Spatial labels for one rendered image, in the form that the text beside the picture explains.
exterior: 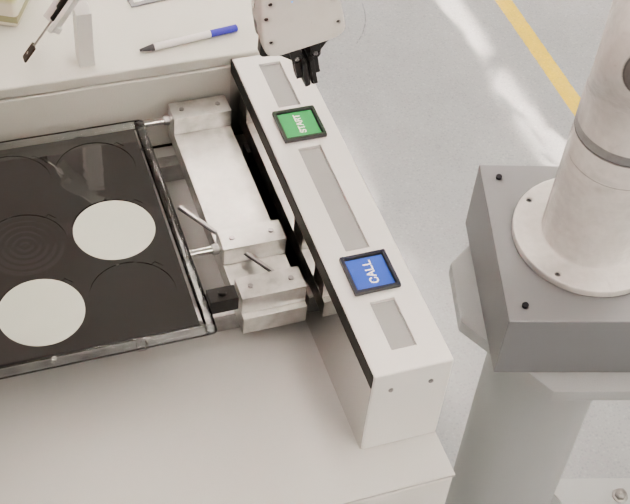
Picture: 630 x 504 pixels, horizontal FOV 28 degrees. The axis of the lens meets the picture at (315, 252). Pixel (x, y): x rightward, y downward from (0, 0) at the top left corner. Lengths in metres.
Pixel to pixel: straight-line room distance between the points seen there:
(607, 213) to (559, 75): 1.88
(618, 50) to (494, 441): 0.74
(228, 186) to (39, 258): 0.27
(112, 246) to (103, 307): 0.10
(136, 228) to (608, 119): 0.58
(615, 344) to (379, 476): 0.33
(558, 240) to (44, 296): 0.61
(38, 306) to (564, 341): 0.62
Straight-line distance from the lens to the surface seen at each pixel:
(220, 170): 1.66
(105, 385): 1.51
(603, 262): 1.54
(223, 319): 1.53
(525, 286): 1.52
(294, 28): 1.47
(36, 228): 1.57
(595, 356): 1.56
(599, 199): 1.46
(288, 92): 1.66
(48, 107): 1.69
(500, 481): 1.89
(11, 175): 1.64
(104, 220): 1.57
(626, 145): 1.40
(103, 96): 1.69
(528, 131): 3.14
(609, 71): 1.27
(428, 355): 1.38
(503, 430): 1.79
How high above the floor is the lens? 2.03
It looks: 47 degrees down
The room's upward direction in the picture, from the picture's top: 6 degrees clockwise
